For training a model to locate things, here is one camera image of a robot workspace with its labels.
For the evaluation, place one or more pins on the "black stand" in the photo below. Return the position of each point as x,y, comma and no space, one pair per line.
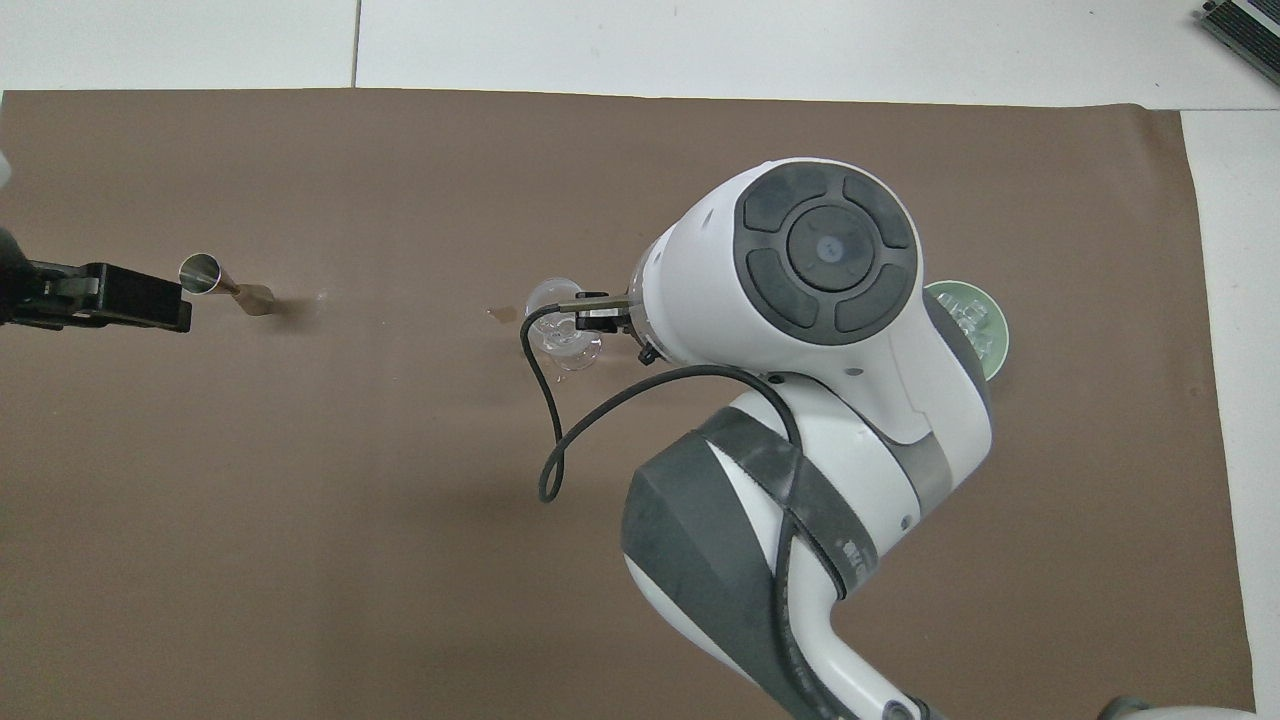
1245,25

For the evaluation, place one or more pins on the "clear ice cube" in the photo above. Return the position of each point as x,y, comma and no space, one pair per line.
983,342
968,312

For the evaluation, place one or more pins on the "clear wine glass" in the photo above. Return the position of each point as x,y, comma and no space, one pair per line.
551,296

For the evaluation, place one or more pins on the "green round plate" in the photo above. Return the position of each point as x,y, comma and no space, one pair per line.
998,345

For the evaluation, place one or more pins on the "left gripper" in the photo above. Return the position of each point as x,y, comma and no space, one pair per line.
12,285

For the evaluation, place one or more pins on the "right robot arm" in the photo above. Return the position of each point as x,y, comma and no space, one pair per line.
880,400

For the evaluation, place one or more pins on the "metal jigger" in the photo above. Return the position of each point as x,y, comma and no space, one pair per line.
203,274

